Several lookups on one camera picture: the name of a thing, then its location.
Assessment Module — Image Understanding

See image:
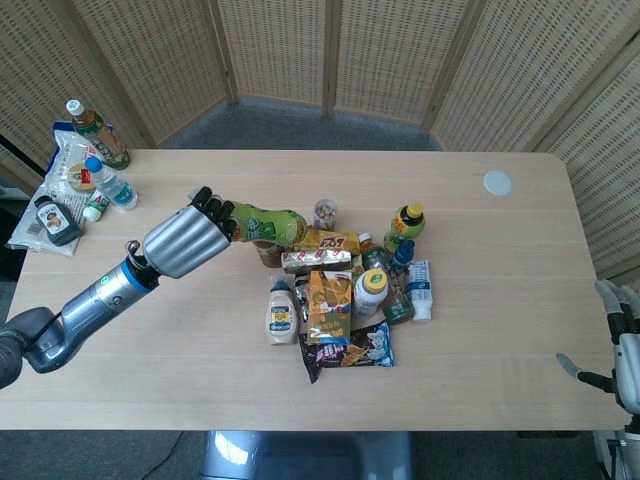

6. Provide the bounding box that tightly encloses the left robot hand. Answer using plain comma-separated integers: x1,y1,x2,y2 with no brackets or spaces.
143,186,237,280

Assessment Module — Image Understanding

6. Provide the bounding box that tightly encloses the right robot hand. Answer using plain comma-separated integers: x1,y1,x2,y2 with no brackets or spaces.
556,279,640,414

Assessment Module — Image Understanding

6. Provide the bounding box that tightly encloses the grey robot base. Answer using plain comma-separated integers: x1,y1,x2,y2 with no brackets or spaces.
199,429,416,480

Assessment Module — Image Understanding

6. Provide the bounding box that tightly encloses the brown milk tea bottle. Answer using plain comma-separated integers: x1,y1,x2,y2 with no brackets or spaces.
253,239,287,269

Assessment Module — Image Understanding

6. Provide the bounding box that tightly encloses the large green tea bottle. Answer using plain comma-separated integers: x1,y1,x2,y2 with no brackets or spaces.
65,99,132,172

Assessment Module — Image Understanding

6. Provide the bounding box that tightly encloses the green tea bottle orange cap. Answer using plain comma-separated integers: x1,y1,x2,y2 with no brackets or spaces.
358,233,394,274

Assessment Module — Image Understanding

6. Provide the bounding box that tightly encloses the clear water bottle blue cap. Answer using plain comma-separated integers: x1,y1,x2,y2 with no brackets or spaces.
83,157,140,213

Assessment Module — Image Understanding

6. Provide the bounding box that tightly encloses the green white tube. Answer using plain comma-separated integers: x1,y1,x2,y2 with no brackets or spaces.
82,192,113,223

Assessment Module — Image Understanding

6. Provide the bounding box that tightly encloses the round tin red label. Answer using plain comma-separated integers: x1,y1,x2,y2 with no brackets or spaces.
67,162,100,194

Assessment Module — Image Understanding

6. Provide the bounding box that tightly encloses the Hellmann's mayonnaise bottle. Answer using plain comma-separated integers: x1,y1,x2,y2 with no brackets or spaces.
263,276,300,347

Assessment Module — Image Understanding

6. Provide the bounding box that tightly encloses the clear wrapped snack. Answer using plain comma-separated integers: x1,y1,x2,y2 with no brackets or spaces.
293,277,314,322

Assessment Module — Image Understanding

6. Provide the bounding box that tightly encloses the dark soy sauce bottle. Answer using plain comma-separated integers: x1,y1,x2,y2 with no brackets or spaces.
33,195,82,247

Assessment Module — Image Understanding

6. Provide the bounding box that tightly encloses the silver foil snack bag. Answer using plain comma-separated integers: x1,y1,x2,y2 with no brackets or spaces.
280,249,354,275

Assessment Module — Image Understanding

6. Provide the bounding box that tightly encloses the small clear nut jar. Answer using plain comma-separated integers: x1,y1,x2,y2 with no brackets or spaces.
313,199,339,231

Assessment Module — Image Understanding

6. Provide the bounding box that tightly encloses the yellow snack bag red print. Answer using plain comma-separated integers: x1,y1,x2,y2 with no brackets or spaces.
298,227,363,254

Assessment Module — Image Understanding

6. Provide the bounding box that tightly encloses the white printed food bag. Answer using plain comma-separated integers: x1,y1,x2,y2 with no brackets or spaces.
5,122,117,259

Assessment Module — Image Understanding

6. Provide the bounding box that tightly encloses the orange green snack box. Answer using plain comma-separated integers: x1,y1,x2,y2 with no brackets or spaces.
305,269,356,347

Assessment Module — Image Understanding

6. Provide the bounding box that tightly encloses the white bottle yellow cap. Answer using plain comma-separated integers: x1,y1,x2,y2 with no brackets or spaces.
352,268,391,318

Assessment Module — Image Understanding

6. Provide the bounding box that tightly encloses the chocolate croissant snack pack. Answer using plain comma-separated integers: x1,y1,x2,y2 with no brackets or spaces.
299,321,396,385

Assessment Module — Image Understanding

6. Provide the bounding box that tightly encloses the white bottle blue label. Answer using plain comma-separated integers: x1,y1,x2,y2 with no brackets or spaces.
407,258,436,322

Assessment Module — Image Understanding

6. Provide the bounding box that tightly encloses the blue plastic bottle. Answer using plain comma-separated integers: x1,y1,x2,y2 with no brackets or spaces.
391,239,418,274

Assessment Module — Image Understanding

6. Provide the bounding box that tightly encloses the brown bottle dark green label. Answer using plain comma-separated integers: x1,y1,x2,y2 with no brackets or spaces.
382,278,416,327

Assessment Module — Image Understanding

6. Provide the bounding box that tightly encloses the woven folding screen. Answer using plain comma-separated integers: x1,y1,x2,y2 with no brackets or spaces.
0,0,640,294

